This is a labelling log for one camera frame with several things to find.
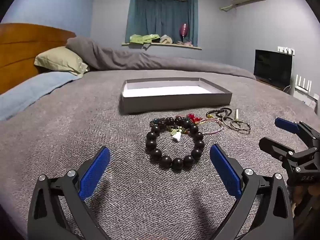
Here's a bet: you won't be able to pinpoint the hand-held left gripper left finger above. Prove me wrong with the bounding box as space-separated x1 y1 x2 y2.
27 146 111 240

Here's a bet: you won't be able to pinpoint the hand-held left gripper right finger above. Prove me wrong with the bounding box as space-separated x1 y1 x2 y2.
209 144 294 240

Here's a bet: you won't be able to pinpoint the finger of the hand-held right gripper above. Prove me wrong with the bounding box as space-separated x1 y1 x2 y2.
259 137 320 162
274 117 320 145

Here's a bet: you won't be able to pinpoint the thin metal bangles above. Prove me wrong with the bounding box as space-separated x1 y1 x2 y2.
230 119 251 132

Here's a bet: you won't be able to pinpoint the pink cord bracelet with tassel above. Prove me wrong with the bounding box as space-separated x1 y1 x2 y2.
171 120 223 143

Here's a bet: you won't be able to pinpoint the black hair tie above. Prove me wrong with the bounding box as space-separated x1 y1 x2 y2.
216 115 235 128

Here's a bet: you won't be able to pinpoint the dark red bead bracelet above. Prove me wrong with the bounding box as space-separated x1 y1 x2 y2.
206 107 233 119

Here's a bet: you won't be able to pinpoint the large dark bead bracelet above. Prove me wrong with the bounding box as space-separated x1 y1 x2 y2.
146 119 205 172

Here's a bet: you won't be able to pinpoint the red jewelled bead bracelet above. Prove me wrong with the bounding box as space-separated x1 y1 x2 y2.
150 113 200 137

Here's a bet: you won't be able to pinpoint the shallow grey cardboard box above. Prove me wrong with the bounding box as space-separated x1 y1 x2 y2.
119 77 233 115

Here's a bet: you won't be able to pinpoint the person's right hand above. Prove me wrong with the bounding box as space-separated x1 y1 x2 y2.
291 186 310 217

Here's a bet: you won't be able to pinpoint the grey bed cover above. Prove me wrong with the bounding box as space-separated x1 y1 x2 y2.
0 69 320 240

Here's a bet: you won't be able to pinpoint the wooden television stand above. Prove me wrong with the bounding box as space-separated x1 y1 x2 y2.
255 76 292 94

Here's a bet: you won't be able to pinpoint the white router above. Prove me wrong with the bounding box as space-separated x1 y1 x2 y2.
294 74 313 98

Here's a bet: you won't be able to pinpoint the black television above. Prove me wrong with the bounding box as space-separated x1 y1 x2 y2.
253 49 293 88

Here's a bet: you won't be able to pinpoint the blue pillow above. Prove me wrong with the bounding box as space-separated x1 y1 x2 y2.
0 71 81 122

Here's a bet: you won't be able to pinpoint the green pillow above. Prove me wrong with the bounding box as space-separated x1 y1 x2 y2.
34 46 90 77

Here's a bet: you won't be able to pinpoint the grey duvet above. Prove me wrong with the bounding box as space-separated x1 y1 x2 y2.
65 37 257 80

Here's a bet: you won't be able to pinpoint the window sill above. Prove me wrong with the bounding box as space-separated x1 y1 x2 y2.
122 41 202 50

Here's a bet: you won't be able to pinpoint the pink wine glass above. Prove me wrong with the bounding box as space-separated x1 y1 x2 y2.
178 23 190 43

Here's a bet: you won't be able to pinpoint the wooden headboard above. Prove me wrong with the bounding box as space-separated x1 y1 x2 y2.
0 23 77 95

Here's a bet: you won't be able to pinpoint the green cloth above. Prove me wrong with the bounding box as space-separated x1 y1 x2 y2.
129 33 161 48

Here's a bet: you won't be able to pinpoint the blue curtain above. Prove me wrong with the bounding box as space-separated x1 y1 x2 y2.
125 0 199 48

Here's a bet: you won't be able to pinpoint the wall sockets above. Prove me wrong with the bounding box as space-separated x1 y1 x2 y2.
277 46 295 56

